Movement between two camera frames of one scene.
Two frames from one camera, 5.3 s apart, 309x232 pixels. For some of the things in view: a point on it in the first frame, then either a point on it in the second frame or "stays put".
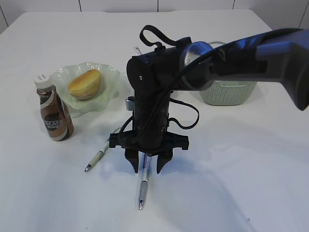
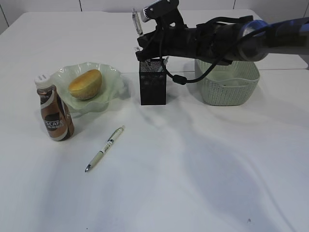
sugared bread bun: [85, 85] stays put
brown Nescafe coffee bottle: [58, 120] stays put
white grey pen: [145, 179] → [136, 21]
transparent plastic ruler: [138, 50] stays put
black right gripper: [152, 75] → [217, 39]
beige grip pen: [101, 152] stays put
